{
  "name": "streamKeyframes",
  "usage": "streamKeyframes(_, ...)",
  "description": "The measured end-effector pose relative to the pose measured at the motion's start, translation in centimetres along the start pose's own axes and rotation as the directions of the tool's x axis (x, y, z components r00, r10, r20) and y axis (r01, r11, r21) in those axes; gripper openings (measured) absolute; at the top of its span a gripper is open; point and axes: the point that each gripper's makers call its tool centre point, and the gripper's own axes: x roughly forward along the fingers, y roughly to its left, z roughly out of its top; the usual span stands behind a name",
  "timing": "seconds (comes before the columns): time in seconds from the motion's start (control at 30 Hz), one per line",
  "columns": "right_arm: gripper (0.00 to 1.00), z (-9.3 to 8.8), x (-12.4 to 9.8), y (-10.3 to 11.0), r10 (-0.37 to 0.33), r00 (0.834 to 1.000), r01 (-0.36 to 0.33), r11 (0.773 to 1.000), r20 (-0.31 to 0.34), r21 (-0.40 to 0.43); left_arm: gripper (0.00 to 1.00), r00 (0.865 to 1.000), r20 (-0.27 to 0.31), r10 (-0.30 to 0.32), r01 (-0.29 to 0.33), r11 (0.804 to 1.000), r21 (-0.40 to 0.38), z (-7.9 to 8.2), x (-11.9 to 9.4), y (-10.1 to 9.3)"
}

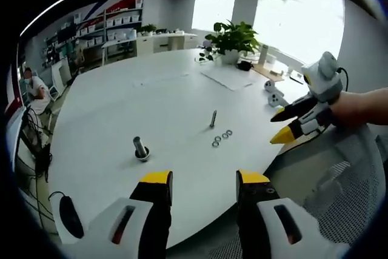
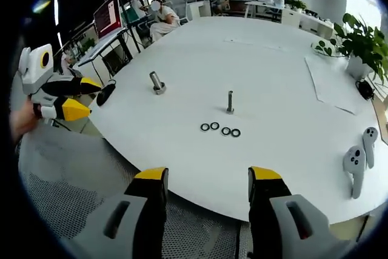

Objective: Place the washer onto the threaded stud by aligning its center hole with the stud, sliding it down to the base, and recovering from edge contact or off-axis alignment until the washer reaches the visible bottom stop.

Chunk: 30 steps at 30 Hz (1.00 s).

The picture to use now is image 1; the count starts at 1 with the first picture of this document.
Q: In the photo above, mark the black monitor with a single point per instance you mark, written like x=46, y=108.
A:
x=65, y=34

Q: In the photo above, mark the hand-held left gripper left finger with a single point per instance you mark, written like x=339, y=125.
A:
x=151, y=210

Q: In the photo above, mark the thick steel bolt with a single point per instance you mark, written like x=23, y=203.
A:
x=139, y=146

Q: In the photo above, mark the large white paper sheet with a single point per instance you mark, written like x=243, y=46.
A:
x=230, y=78

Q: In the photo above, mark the black computer mouse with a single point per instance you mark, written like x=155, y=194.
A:
x=71, y=216

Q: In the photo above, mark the wooden board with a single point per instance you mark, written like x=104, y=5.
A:
x=269, y=73

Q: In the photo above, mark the open laptop with red screen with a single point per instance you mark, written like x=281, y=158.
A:
x=13, y=98

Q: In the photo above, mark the small potted plant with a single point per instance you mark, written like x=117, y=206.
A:
x=148, y=29

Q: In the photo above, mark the white standing desk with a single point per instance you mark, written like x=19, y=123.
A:
x=116, y=43

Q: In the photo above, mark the person's right hand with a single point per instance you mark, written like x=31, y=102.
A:
x=350, y=108

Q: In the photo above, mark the small plant in glass bowl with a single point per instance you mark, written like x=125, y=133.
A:
x=206, y=55

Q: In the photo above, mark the white low cabinet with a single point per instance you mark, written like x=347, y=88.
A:
x=166, y=43

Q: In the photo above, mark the black pouch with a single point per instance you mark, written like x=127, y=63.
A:
x=245, y=65

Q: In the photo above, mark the grey mesh office chair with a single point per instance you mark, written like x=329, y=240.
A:
x=342, y=180

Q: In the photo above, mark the potted green plant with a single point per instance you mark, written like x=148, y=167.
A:
x=233, y=39

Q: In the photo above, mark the white game controller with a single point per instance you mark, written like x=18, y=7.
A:
x=269, y=86
x=276, y=100

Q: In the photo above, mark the shelf of white storage bins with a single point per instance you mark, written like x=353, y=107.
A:
x=112, y=21

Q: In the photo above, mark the thin threaded steel stud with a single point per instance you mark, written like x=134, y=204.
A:
x=213, y=119

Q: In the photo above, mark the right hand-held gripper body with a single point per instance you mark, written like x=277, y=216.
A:
x=322, y=78

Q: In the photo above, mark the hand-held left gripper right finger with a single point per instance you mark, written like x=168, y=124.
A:
x=257, y=210

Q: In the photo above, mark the white chair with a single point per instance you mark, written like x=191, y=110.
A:
x=56, y=84

